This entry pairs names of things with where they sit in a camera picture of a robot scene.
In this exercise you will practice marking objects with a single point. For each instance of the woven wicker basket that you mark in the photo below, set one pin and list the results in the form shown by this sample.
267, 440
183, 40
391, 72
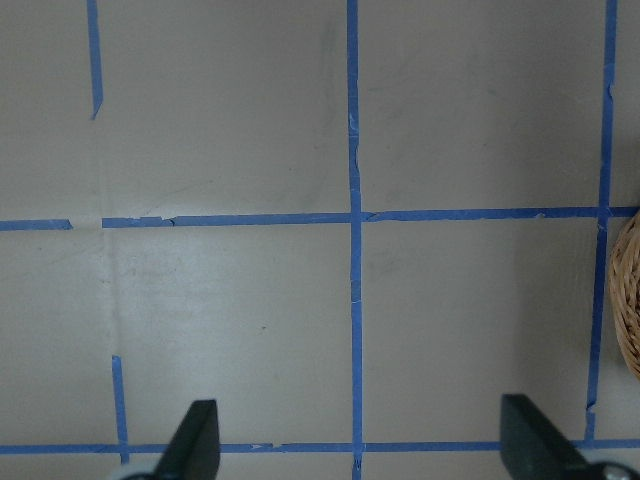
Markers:
623, 288

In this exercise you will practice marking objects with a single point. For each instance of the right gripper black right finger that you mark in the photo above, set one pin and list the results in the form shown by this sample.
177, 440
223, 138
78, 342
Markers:
532, 448

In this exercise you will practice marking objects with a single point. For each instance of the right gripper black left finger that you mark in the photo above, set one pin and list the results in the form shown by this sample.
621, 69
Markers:
194, 451

